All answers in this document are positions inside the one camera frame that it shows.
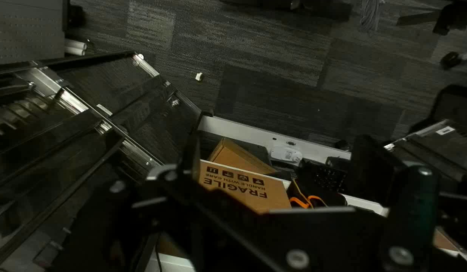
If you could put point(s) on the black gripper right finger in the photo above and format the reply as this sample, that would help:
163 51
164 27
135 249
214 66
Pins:
442 149

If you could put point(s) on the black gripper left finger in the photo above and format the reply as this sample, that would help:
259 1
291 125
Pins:
70 125

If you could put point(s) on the brown fragile cardboard box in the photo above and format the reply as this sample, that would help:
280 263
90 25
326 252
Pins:
243 175

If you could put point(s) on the white shelf board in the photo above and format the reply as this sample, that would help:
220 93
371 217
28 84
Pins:
277 145

